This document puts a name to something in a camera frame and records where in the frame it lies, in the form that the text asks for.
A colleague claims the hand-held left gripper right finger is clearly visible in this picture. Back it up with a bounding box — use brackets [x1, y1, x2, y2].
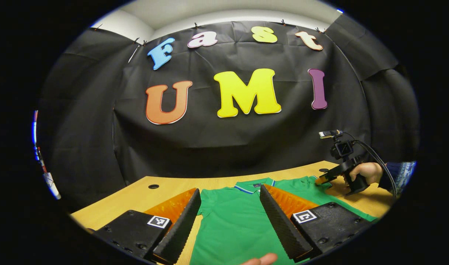
[259, 183, 374, 262]

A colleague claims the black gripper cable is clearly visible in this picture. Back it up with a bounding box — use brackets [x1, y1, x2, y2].
[351, 139, 399, 197]

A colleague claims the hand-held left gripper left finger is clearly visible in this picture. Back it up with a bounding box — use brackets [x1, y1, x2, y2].
[92, 188, 203, 265]

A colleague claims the white side table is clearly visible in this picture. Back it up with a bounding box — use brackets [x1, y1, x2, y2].
[43, 172, 62, 200]

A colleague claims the green T-shirt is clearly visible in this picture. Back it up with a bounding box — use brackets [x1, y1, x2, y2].
[189, 175, 378, 265]

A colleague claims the black backdrop cloth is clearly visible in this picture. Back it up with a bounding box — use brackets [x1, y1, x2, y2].
[36, 13, 420, 214]

